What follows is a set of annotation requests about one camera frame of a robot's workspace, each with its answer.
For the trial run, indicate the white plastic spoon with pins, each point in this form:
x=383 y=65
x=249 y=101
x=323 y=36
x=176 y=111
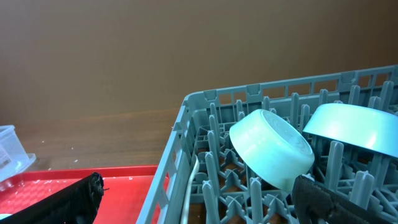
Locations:
x=186 y=204

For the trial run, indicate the red serving tray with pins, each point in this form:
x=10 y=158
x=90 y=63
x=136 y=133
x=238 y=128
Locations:
x=126 y=190

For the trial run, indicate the light blue bowl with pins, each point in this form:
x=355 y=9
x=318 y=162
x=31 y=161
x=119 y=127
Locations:
x=360 y=126

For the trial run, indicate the clear plastic bin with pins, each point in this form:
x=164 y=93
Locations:
x=14 y=159

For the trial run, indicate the green bowl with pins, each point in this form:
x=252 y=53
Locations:
x=272 y=148

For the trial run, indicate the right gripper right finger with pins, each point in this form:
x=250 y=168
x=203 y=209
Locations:
x=313 y=202

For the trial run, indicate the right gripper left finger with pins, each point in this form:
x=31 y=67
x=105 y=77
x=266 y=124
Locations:
x=77 y=203

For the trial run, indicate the light blue plate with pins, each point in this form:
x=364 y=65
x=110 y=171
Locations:
x=5 y=215

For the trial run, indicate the grey dishwasher rack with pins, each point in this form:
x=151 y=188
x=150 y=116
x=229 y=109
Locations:
x=319 y=149

